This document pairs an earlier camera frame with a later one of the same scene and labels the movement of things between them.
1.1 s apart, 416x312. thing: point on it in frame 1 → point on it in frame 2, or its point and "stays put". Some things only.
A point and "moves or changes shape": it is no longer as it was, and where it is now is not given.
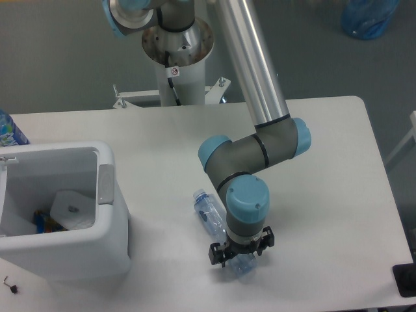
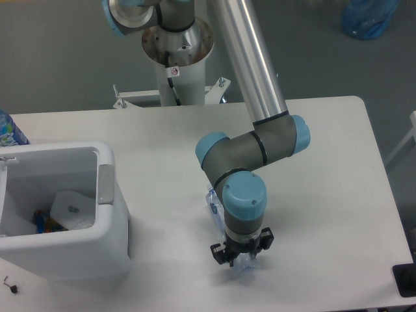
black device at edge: (405, 277) stays put
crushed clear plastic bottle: (212, 212) moves or changes shape
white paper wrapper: (73, 210) stays put
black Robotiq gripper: (218, 254) stays put
